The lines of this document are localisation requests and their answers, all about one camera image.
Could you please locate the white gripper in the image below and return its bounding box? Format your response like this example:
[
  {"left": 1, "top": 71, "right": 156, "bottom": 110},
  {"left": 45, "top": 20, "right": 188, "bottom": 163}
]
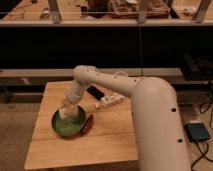
[{"left": 59, "top": 99, "right": 79, "bottom": 119}]

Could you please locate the white sponge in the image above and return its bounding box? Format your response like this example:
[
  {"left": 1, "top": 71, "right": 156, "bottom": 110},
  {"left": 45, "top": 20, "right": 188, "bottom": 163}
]
[{"left": 59, "top": 106, "right": 78, "bottom": 119}]

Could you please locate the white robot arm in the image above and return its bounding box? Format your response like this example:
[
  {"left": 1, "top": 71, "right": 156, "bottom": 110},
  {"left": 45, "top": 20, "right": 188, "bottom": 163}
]
[{"left": 59, "top": 65, "right": 191, "bottom": 171}]

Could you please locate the green ceramic bowl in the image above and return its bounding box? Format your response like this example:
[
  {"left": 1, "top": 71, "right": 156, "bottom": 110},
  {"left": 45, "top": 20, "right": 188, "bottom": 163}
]
[{"left": 51, "top": 106, "right": 86, "bottom": 137}]

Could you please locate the black phone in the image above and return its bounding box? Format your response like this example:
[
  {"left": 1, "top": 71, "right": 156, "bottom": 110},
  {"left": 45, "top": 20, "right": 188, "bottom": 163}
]
[{"left": 87, "top": 86, "right": 105, "bottom": 100}]

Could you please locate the long wooden bench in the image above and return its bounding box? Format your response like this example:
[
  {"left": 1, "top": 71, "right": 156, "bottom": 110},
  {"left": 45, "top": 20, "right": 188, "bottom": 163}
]
[{"left": 0, "top": 68, "right": 182, "bottom": 86}]

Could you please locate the wooden table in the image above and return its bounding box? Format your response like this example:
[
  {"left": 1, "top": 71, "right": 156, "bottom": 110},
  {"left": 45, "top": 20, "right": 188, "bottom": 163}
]
[{"left": 25, "top": 81, "right": 137, "bottom": 170}]

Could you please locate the translucent plastic cup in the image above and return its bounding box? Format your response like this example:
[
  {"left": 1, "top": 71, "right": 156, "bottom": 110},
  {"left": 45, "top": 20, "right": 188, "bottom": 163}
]
[{"left": 114, "top": 71, "right": 128, "bottom": 77}]

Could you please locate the background workbench shelf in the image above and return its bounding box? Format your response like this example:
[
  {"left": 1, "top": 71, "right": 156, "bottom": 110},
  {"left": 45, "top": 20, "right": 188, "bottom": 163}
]
[{"left": 0, "top": 0, "right": 213, "bottom": 27}]

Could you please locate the black box on floor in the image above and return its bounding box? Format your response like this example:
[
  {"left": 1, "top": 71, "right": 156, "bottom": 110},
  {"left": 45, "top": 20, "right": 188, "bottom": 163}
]
[{"left": 184, "top": 123, "right": 211, "bottom": 142}]

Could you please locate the black cable on floor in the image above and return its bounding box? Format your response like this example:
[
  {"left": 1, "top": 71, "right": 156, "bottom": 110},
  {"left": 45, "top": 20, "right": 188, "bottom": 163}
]
[{"left": 191, "top": 99, "right": 213, "bottom": 168}]

